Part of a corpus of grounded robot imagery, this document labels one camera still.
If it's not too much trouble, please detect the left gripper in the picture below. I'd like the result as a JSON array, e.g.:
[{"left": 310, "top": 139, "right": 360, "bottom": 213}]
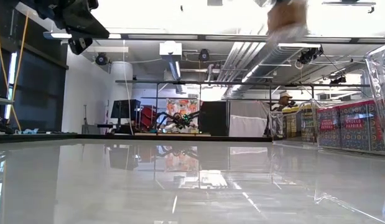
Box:
[{"left": 32, "top": 0, "right": 111, "bottom": 56}]

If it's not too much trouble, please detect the person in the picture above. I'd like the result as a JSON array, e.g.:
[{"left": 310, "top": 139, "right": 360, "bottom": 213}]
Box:
[{"left": 271, "top": 91, "right": 300, "bottom": 112}]

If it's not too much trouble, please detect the red background cart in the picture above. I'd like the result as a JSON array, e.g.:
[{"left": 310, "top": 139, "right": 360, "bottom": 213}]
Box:
[{"left": 139, "top": 105, "right": 158, "bottom": 131}]

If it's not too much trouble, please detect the colourful poster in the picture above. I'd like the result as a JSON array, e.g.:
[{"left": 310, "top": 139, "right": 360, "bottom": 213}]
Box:
[{"left": 165, "top": 98, "right": 200, "bottom": 134}]

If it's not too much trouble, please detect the white hanging cable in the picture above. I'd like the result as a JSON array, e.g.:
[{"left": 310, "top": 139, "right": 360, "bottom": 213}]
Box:
[{"left": 122, "top": 39, "right": 133, "bottom": 135}]

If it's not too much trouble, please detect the black table frame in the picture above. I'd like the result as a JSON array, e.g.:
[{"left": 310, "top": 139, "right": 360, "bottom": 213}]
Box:
[{"left": 0, "top": 133, "right": 273, "bottom": 143}]

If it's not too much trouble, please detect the black background monitor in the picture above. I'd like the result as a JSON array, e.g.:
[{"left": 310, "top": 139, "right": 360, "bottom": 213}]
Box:
[{"left": 110, "top": 98, "right": 142, "bottom": 119}]

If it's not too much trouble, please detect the overhead rig light bar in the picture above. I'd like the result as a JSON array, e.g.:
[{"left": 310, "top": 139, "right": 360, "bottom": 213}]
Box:
[{"left": 42, "top": 30, "right": 385, "bottom": 45}]

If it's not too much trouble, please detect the grey-white partition curtain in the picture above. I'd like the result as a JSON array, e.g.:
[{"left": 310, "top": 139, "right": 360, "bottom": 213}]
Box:
[{"left": 228, "top": 100, "right": 270, "bottom": 138}]

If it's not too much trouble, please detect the light blue object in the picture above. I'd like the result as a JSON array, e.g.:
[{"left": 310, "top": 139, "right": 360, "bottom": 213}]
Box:
[{"left": 14, "top": 128, "right": 40, "bottom": 135}]

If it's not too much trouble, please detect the cork-lid glass saffron jar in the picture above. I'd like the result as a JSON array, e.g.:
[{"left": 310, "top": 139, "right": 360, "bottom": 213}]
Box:
[{"left": 266, "top": 0, "right": 310, "bottom": 47}]

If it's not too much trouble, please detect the black background rail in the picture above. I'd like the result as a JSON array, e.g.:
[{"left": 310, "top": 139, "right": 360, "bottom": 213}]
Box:
[{"left": 115, "top": 80, "right": 371, "bottom": 89}]

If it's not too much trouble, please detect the overhead camera with blue light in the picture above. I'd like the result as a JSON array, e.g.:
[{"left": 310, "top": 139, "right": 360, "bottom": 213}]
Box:
[{"left": 198, "top": 49, "right": 211, "bottom": 63}]

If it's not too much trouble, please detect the black ceiling-hung device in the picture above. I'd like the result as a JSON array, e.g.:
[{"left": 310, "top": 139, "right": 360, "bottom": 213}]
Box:
[
  {"left": 296, "top": 46, "right": 324, "bottom": 65},
  {"left": 330, "top": 75, "right": 348, "bottom": 85}
]

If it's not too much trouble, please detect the red-lid smoked paprika tin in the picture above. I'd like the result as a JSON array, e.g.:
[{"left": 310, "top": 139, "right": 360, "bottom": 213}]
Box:
[
  {"left": 316, "top": 105, "right": 341, "bottom": 149},
  {"left": 339, "top": 101, "right": 370, "bottom": 152},
  {"left": 368, "top": 99, "right": 385, "bottom": 154}
]

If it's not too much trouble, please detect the black partition panel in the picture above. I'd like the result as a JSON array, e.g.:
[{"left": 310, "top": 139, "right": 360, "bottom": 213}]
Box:
[{"left": 199, "top": 101, "right": 230, "bottom": 137}]

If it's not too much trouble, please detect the grey stand with pole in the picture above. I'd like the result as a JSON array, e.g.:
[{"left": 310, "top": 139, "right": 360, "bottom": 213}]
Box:
[{"left": 81, "top": 105, "right": 94, "bottom": 135}]

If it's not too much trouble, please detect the yellow cable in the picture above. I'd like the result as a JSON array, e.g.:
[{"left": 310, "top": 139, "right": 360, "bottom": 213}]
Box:
[{"left": 0, "top": 0, "right": 31, "bottom": 132}]

